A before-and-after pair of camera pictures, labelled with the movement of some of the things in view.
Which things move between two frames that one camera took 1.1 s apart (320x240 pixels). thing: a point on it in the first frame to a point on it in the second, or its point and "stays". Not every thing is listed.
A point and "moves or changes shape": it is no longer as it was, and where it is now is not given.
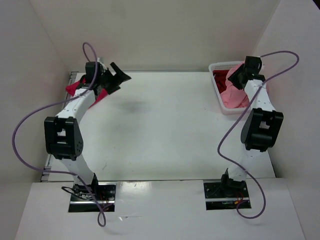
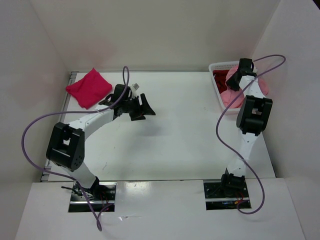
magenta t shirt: (73, 87) moves or changes shape
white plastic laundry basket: (225, 65) stays
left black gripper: (119, 78) to (145, 108)
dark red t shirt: (220, 77) stays
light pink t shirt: (234, 97) stays
